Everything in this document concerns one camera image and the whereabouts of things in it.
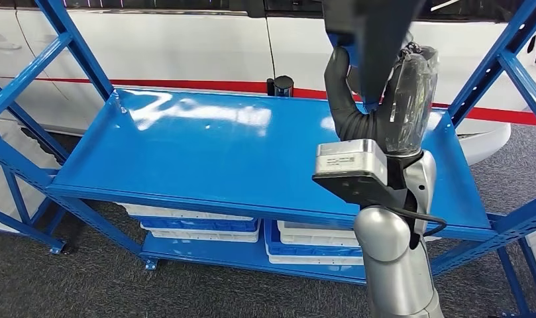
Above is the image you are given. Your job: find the blue plastic bin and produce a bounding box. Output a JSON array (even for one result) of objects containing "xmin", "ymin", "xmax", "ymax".
[
  {"xmin": 264, "ymin": 219, "xmax": 365, "ymax": 258},
  {"xmin": 138, "ymin": 217, "xmax": 260, "ymax": 233}
]

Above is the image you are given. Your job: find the black cylindrical sensor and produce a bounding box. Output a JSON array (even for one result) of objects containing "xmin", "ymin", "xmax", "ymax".
[{"xmin": 266, "ymin": 75, "xmax": 295, "ymax": 98}]

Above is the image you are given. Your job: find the blue metal shelf rack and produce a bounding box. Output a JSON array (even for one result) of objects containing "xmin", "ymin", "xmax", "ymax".
[{"xmin": 0, "ymin": 0, "xmax": 536, "ymax": 318}]

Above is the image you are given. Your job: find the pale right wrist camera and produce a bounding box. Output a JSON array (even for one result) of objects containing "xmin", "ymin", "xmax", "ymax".
[{"xmin": 315, "ymin": 138, "xmax": 388, "ymax": 178}]

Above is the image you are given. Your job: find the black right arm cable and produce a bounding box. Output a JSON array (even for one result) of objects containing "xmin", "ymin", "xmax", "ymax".
[{"xmin": 372, "ymin": 205, "xmax": 448, "ymax": 239}]

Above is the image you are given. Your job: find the white car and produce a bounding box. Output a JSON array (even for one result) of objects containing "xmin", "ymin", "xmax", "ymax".
[{"xmin": 0, "ymin": 0, "xmax": 536, "ymax": 166}]

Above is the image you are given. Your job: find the black plastic panel part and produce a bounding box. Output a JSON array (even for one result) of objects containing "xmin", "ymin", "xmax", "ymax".
[{"xmin": 321, "ymin": 0, "xmax": 427, "ymax": 111}]

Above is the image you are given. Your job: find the black right camera bracket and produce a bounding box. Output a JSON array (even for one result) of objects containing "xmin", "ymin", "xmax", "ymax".
[{"xmin": 311, "ymin": 172, "xmax": 420, "ymax": 211}]

